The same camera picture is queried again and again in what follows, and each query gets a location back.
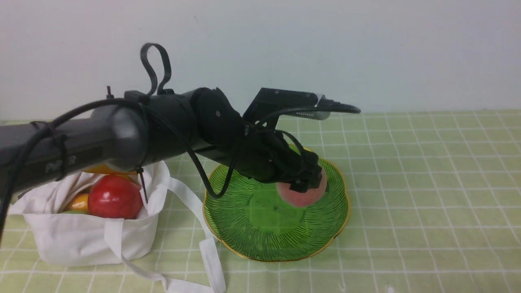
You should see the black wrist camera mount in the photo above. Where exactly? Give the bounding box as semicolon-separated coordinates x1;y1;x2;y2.
243;87;361;124

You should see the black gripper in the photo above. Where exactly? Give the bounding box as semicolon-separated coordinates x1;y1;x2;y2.
234;130;323;193

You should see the red apple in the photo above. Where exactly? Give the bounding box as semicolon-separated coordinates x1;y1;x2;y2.
88;175;143;220

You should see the pink peach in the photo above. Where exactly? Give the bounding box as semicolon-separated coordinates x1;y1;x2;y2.
275;169;327;208

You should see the green checkered tablecloth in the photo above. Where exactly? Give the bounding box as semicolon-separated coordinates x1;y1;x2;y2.
0;111;521;293

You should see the green glass plate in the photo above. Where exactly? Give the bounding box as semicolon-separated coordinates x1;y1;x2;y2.
203;158;350;262

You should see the black cable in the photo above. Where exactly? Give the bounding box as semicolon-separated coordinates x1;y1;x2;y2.
0;43;305;245

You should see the yellow banana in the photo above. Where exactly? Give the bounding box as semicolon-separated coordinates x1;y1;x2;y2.
81;164;137;175

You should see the white cloth bag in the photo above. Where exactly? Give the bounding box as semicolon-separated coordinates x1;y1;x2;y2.
8;162;226;293

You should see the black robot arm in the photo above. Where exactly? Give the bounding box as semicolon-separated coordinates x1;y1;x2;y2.
1;88;324;193

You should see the orange fruit in bag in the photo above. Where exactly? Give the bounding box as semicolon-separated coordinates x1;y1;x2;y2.
61;193;90;214

